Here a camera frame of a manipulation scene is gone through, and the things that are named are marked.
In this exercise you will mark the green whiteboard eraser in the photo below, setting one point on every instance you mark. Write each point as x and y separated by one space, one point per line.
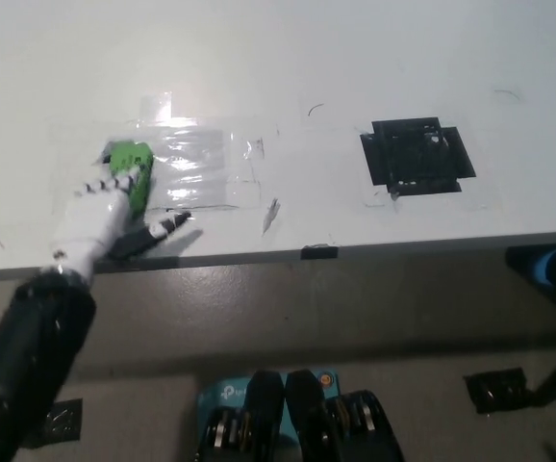
131 159

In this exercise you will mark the large clear tape patch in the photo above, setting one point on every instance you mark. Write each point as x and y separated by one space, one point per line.
196 159

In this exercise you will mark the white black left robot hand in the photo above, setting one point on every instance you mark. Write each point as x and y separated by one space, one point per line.
90 221

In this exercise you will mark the black tape square patch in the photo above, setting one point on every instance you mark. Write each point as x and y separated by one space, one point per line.
417 159

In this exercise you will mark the black floor tape patch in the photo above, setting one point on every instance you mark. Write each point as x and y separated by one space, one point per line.
64 421
494 391

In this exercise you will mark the teal router box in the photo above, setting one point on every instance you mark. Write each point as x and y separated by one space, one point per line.
225 392

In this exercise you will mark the crumpled clear tape scrap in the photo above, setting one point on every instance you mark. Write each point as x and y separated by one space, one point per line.
270 214

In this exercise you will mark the short black tape piece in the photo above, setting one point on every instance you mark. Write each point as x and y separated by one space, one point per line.
319 252

